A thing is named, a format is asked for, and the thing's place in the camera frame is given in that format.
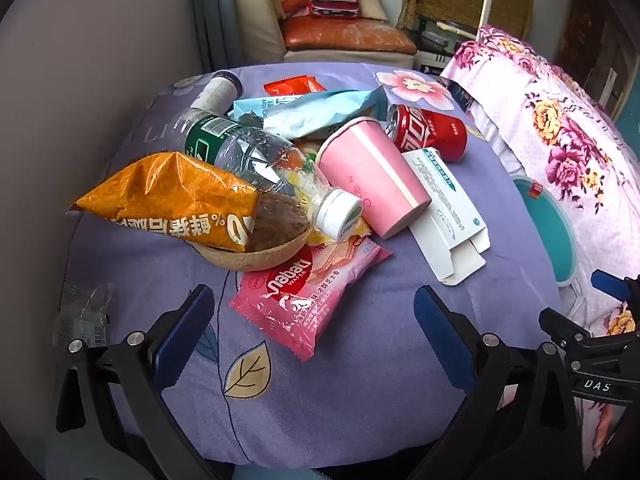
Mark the pink floral blanket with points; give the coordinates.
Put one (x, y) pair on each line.
(550, 125)

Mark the teal plastic bin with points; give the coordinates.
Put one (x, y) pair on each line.
(547, 230)

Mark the orange chip bag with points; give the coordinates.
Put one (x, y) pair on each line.
(165, 195)

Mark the orange seat cushion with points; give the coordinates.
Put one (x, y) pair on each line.
(345, 35)

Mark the red-orange snack packet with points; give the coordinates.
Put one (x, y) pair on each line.
(295, 85)

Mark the light blue snack packet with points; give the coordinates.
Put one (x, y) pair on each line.
(320, 110)

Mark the purple floral bed sheet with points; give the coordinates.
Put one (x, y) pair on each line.
(350, 410)

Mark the small white dark-capped bottle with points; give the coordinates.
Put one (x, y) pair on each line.
(217, 92)

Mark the pink wafer packet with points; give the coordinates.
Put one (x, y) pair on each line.
(295, 310)

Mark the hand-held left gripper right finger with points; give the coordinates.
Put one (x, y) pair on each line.
(445, 342)

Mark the clear green-label water bottle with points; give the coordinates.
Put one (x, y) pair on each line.
(235, 145)

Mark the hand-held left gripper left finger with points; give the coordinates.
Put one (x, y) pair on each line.
(185, 332)

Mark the white pillow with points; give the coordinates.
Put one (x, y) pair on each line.
(372, 5)

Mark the red cola can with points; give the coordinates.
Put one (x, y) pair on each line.
(435, 127)

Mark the clear plastic barcode wrapper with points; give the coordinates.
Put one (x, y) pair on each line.
(82, 327)

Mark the grey curtain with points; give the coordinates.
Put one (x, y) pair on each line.
(215, 10)

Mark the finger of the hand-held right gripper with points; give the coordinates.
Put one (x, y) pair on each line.
(565, 325)
(607, 282)

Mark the pink paper cup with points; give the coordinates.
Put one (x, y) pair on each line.
(370, 170)

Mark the cream sofa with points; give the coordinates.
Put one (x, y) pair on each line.
(255, 20)

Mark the woven straw bowl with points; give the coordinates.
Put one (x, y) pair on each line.
(250, 260)

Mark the light blue drink carton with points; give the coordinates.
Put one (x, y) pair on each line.
(250, 107)

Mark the white medicine box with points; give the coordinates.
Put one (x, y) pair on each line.
(445, 210)

